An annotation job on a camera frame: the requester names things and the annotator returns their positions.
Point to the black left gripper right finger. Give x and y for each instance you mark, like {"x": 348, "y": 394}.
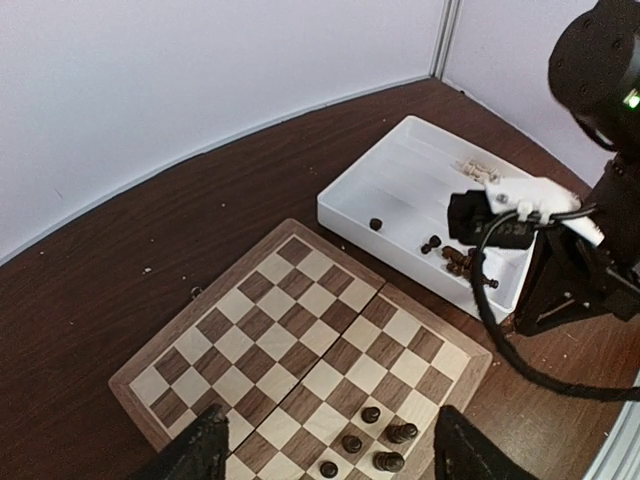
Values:
{"x": 461, "y": 451}

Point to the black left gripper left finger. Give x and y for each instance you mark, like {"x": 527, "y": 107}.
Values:
{"x": 200, "y": 451}

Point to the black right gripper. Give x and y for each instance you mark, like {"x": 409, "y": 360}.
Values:
{"x": 593, "y": 72}

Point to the dark chess rook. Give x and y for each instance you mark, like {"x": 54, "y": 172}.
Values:
{"x": 388, "y": 461}

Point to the dark chess pawn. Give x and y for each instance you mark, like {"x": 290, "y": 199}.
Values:
{"x": 371, "y": 414}
{"x": 375, "y": 224}
{"x": 351, "y": 444}
{"x": 433, "y": 242}

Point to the dark chess knight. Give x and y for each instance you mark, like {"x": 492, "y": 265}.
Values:
{"x": 457, "y": 257}

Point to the dark chess piece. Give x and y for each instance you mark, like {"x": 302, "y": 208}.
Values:
{"x": 328, "y": 469}

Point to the pile of white chess pieces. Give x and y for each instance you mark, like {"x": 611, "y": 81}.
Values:
{"x": 479, "y": 172}

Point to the wooden chess board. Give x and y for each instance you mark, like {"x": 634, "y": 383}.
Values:
{"x": 294, "y": 341}

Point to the white plastic divided tray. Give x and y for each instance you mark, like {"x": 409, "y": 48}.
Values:
{"x": 406, "y": 180}

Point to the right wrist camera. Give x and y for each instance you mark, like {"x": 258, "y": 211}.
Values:
{"x": 507, "y": 214}

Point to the aluminium front rail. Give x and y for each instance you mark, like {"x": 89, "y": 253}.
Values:
{"x": 618, "y": 458}

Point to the right aluminium frame post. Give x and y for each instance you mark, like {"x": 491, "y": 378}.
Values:
{"x": 444, "y": 37}

